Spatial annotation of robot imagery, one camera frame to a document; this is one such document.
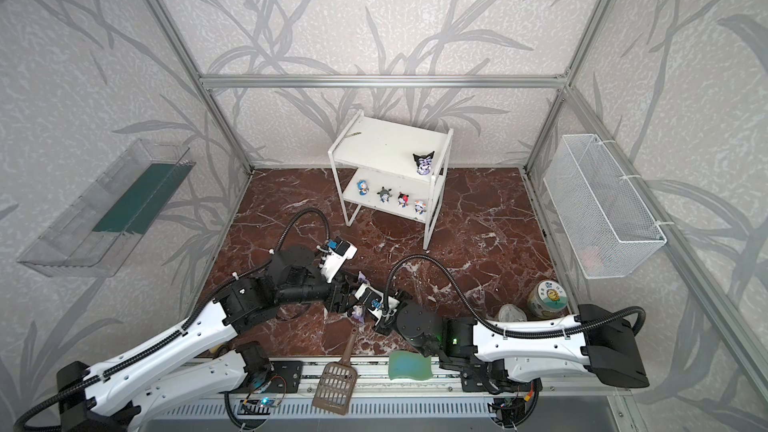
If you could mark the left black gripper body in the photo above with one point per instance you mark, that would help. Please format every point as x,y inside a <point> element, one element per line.
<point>344,298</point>

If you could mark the purple dress Kuromi figure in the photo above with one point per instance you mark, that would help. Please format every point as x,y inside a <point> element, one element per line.
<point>362,278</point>

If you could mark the small grey bunny figure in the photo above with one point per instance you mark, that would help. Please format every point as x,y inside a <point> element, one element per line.
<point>384,195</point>

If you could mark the red hat Doraemon figure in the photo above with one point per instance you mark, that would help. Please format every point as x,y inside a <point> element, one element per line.
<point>403,200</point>

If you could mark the white hooded Doraemon figure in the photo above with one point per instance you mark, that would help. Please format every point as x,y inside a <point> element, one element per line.
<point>420,207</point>

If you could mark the purple bat Kuromi figure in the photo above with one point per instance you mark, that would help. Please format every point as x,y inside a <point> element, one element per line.
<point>424,163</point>

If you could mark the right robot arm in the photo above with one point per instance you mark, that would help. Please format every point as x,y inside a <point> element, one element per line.
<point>501,356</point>

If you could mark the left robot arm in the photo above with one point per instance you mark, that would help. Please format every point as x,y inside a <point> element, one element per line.
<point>124,392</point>

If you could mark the white two-tier metal shelf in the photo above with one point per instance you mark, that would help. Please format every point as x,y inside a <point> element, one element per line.
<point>381,152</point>

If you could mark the purple striped Kuromi figure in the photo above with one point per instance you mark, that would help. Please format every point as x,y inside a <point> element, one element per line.
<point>358,313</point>

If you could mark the green wavy sponge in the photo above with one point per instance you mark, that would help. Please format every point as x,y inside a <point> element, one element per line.
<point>409,365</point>

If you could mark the brown plastic litter scoop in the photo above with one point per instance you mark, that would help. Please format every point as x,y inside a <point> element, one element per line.
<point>337,382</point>

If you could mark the silver tin can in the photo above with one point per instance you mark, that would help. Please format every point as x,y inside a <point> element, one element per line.
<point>511,313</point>

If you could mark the small circuit board with LED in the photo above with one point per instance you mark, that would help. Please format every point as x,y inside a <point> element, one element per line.
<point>262,404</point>

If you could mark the round tape roll cartoon label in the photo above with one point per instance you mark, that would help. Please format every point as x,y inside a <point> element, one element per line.
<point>548,299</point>

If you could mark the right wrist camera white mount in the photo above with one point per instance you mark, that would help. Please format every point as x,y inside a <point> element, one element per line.
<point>373,301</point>

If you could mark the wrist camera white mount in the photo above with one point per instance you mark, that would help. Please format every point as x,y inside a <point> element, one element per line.
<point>373,301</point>
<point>338,251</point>

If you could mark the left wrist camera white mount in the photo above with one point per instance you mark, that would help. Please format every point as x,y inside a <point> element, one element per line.
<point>338,251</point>

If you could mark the white wire mesh basket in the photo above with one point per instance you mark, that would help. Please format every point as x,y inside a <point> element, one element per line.
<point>608,225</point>

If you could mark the clear plastic wall tray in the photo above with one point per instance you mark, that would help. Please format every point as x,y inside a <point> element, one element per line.
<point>96,234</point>

